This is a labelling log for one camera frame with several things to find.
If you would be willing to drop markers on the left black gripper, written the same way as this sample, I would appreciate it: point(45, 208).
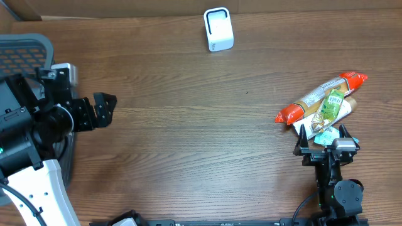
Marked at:
point(85, 113)

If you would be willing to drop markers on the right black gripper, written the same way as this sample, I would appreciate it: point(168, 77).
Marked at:
point(312, 155)

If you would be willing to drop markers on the teal wipes packet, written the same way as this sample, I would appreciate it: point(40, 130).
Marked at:
point(327, 137)

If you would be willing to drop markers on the green snack pouch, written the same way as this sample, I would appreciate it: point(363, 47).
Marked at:
point(328, 110)

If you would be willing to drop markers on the white tube gold cap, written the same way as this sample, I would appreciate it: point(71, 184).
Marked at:
point(348, 105)

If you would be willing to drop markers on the orange spaghetti packet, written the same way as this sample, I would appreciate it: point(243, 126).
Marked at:
point(346, 82)

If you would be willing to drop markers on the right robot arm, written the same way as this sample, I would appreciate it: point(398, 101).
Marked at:
point(339, 199)

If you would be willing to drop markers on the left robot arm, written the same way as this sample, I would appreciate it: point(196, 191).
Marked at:
point(31, 174)

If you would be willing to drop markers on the white barcode scanner stand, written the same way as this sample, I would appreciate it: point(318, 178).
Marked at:
point(218, 26)

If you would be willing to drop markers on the grey plastic mesh basket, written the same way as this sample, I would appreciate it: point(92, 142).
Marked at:
point(24, 53)

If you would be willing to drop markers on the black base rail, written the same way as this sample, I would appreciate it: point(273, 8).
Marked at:
point(134, 218)

